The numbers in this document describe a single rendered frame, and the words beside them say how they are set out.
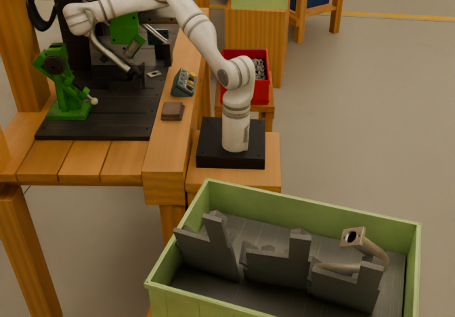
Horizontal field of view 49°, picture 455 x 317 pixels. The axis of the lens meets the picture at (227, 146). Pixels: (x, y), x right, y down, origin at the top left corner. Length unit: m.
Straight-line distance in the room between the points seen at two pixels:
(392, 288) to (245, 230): 0.43
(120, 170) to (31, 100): 0.55
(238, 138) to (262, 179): 0.16
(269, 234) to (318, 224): 0.14
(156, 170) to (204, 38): 0.45
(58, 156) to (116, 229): 1.03
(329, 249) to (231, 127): 0.50
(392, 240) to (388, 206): 1.48
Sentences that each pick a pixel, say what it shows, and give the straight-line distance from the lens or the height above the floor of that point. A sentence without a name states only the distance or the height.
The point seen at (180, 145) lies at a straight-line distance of 1.74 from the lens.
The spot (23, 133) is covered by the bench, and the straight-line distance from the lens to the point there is 1.99.
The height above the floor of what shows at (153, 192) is 0.81.
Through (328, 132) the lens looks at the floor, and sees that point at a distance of 3.46.
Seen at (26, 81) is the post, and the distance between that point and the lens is 2.04.
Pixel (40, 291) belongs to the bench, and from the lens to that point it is 2.21.
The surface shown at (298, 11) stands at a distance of 4.61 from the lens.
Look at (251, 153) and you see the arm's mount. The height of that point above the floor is 0.90.
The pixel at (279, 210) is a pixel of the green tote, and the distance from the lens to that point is 1.47.
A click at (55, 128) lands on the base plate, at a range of 1.93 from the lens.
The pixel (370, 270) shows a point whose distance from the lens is 1.05.
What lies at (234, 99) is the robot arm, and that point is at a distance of 1.59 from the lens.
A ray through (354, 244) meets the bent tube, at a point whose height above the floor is 1.18.
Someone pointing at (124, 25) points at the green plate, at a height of 1.14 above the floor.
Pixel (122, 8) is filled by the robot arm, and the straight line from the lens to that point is 1.75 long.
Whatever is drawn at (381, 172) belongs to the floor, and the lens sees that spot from 3.18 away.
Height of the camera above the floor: 1.90
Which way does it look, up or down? 36 degrees down
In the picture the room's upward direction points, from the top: 1 degrees counter-clockwise
